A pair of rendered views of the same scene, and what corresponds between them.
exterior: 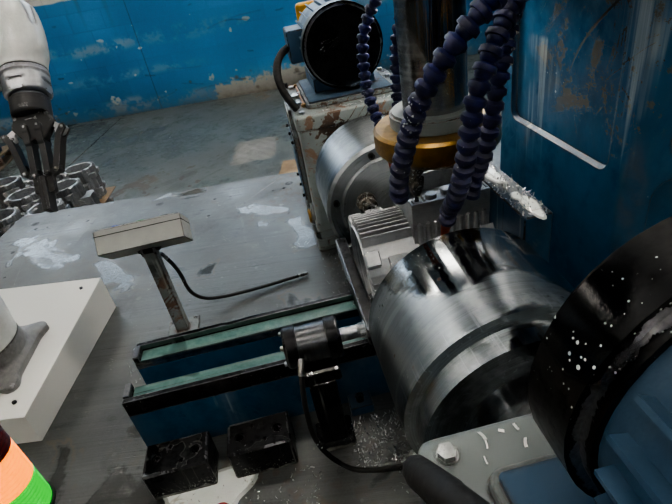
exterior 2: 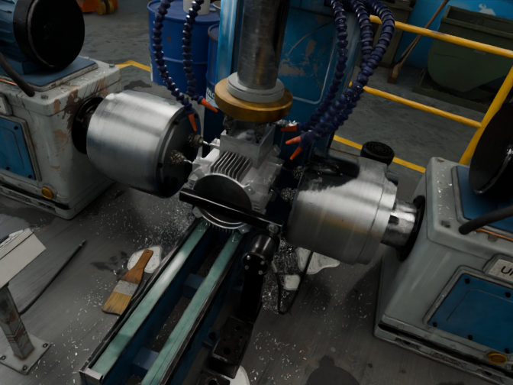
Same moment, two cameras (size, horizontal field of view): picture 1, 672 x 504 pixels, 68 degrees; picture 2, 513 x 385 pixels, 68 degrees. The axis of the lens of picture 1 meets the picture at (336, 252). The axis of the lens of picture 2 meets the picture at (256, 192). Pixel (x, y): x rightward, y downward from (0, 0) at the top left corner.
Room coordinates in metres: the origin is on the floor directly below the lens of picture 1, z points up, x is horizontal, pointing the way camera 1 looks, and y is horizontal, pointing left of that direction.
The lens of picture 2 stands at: (0.39, 0.59, 1.59)
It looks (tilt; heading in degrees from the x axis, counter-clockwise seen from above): 38 degrees down; 288
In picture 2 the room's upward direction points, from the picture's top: 10 degrees clockwise
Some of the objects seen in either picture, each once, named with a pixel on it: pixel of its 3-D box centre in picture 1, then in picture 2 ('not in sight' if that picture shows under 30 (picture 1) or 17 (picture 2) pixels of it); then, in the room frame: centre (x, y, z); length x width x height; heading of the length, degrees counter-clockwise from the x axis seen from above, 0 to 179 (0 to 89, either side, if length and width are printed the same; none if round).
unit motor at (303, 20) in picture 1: (326, 88); (11, 69); (1.31, -0.06, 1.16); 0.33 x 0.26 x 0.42; 4
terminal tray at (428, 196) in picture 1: (440, 203); (247, 141); (0.68, -0.18, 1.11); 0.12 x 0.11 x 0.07; 94
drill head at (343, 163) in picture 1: (373, 175); (132, 138); (0.98, -0.11, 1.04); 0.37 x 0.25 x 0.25; 4
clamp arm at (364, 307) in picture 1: (355, 284); (230, 210); (0.64, -0.02, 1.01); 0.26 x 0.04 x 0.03; 4
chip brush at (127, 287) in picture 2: not in sight; (132, 279); (0.82, 0.12, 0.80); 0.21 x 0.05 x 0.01; 102
